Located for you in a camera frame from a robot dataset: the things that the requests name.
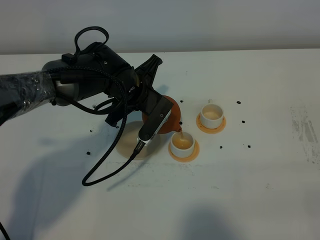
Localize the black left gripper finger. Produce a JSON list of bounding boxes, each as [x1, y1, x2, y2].
[[134, 54, 163, 92]]

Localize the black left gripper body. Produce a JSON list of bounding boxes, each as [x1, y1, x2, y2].
[[105, 69, 160, 127]]

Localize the brown clay teapot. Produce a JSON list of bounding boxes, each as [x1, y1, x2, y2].
[[142, 95, 182, 135]]

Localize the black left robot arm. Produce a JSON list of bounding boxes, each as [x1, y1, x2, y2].
[[0, 42, 172, 128]]

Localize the beige round teapot coaster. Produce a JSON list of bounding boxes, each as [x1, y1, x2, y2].
[[115, 121, 166, 160]]

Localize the far orange cup coaster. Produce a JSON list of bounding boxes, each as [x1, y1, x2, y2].
[[195, 112, 227, 135]]

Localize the orange cup coaster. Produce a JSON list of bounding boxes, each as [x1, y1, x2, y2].
[[195, 112, 227, 135], [168, 139, 200, 163]]

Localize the near white teacup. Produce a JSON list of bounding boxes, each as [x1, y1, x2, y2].
[[170, 130, 195, 149]]

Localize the white teacup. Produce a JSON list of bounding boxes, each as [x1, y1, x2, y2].
[[170, 130, 195, 149], [200, 99, 224, 129]]

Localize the far white teacup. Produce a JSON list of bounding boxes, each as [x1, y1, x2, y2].
[[200, 99, 224, 129]]

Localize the near orange cup coaster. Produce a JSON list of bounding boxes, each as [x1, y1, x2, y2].
[[168, 139, 200, 163]]

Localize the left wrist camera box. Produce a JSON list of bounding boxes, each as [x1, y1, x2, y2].
[[137, 96, 174, 145]]

